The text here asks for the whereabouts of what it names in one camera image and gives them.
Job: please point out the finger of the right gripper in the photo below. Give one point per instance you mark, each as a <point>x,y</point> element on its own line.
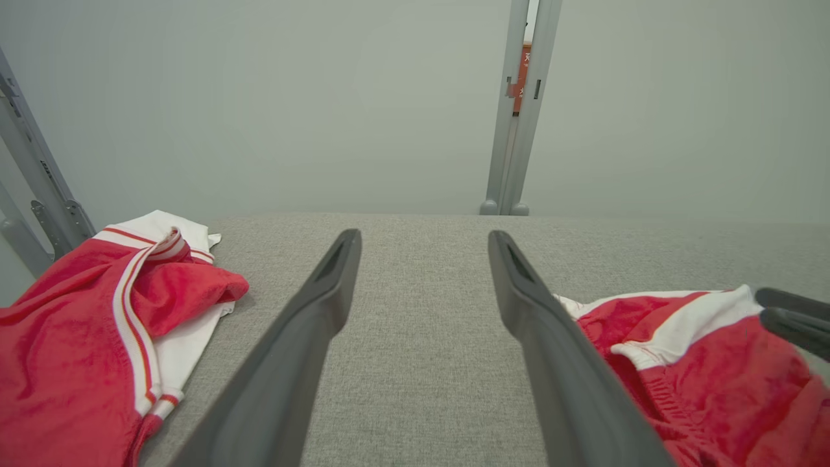
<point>804,334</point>
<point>801,305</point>

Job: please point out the red shorts white band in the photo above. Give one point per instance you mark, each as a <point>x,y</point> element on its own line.
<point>726,402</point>

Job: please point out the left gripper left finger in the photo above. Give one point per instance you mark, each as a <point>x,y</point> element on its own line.
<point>292,363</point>

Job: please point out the red basketball jersey white trim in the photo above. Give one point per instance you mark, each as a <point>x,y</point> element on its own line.
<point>58,337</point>

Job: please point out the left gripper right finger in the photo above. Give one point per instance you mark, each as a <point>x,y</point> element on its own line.
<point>564,376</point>

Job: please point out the grey partition post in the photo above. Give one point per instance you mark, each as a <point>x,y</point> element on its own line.
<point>39,175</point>
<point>504,130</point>
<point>19,240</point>
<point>528,130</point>

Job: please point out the orange red sign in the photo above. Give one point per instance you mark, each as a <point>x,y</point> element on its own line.
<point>522,78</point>

